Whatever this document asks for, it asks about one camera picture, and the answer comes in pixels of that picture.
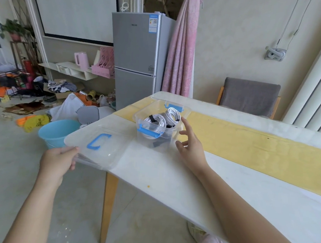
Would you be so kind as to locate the grey round stool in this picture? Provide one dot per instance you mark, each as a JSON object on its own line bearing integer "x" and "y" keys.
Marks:
{"x": 88, "y": 115}

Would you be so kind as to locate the grey wall bracket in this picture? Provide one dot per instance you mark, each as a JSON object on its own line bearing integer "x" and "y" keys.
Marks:
{"x": 275, "y": 54}

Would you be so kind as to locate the white radiator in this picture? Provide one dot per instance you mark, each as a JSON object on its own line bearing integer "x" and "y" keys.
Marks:
{"x": 318, "y": 98}

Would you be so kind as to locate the person's left hand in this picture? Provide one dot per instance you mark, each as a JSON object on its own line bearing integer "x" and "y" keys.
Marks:
{"x": 53, "y": 166}

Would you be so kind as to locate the silver refrigerator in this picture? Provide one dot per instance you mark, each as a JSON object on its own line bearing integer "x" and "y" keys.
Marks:
{"x": 137, "y": 61}

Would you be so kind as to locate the potted green plant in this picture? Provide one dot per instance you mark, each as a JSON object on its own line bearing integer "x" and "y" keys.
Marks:
{"x": 13, "y": 29}

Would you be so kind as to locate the yellow table runner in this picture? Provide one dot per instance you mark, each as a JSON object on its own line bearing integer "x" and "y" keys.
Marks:
{"x": 257, "y": 151}

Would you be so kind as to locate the person's white shoe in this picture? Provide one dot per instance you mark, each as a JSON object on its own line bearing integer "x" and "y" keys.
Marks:
{"x": 195, "y": 232}

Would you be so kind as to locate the clear box with blue latches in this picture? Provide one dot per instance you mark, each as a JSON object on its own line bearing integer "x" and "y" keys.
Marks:
{"x": 173, "y": 132}

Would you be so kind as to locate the cardboard box with clothes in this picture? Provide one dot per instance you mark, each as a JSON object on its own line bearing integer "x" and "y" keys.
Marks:
{"x": 61, "y": 88}

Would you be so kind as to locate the person's right hand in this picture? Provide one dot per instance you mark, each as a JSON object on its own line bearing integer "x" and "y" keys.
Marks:
{"x": 192, "y": 152}

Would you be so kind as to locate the pink electric kettle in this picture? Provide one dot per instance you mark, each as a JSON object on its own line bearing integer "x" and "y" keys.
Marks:
{"x": 82, "y": 60}

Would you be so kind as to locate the white low shelf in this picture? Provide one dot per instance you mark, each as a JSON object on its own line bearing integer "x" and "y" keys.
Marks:
{"x": 70, "y": 70}

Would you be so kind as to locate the pink file rack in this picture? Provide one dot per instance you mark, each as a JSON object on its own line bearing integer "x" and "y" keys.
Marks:
{"x": 105, "y": 64}

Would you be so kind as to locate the white plastic bag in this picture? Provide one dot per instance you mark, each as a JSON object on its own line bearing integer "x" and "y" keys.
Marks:
{"x": 66, "y": 108}

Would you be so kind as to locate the orange cloth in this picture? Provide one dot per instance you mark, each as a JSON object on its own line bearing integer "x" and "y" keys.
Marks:
{"x": 23, "y": 120}

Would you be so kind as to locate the yellow cloth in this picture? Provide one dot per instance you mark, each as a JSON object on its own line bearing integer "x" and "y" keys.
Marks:
{"x": 37, "y": 122}

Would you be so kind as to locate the wooden table leg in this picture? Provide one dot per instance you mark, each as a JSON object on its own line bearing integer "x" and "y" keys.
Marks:
{"x": 108, "y": 206}

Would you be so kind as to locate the person's right forearm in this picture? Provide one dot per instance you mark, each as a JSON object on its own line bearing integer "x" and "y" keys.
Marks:
{"x": 246, "y": 222}

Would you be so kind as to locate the person's right thumb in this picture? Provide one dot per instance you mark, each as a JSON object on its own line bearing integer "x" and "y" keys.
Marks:
{"x": 180, "y": 146}

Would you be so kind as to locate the wooden plant stand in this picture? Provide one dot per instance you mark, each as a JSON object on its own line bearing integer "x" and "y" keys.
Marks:
{"x": 17, "y": 54}

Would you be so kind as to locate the light blue plastic basin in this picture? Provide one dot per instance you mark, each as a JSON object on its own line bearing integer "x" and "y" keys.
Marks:
{"x": 54, "y": 133}

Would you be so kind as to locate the grey cushioned wooden chair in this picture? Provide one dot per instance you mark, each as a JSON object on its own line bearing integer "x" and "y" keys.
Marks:
{"x": 250, "y": 97}

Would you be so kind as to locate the pink curtain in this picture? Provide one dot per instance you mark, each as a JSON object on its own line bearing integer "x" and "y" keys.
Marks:
{"x": 182, "y": 50}

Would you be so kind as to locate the person's left forearm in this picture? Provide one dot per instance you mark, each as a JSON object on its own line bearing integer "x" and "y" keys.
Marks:
{"x": 30, "y": 215}

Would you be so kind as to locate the person's left thumb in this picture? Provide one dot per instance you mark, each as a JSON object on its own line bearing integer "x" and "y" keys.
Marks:
{"x": 70, "y": 149}

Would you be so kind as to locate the white projection screen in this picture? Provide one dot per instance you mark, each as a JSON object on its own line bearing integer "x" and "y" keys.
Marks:
{"x": 75, "y": 10}

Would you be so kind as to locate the red fire extinguisher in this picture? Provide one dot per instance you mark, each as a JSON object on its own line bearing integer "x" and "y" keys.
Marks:
{"x": 29, "y": 74}

